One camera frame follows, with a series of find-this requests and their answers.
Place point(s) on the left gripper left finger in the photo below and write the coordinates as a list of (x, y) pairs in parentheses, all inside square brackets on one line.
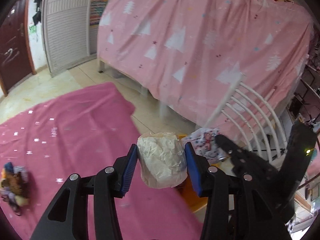
[(82, 202)]

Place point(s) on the patterned plastic wrapper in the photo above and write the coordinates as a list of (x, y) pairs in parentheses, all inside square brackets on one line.
[(204, 144)]

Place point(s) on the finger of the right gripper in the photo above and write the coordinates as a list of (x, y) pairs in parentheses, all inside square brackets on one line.
[(228, 152)]

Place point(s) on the blue yarn ball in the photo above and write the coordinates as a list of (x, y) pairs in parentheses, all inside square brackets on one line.
[(9, 168)]

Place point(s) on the brown snack wrapper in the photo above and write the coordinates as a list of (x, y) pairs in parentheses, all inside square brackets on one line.
[(12, 182)]

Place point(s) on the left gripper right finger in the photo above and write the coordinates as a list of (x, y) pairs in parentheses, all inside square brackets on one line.
[(238, 206)]

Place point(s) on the pink tree-print curtain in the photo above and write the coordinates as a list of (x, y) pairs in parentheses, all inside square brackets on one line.
[(187, 53)]

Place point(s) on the white metal chair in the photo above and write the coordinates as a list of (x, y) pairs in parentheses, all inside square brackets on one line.
[(254, 119)]

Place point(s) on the pink star tablecloth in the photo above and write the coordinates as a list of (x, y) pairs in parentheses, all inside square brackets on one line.
[(83, 132)]

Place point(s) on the dark red door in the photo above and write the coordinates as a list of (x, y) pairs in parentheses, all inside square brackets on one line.
[(16, 60)]

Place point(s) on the white slatted wardrobe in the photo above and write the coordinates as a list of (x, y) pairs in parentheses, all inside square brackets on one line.
[(68, 38)]

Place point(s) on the black bags on hook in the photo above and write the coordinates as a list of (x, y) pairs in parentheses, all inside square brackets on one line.
[(37, 16)]

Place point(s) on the yellow trash bin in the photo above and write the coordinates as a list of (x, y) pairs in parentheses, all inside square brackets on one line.
[(193, 201)]

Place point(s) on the colourful wall poster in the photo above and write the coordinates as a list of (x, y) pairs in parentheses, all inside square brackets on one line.
[(96, 10)]

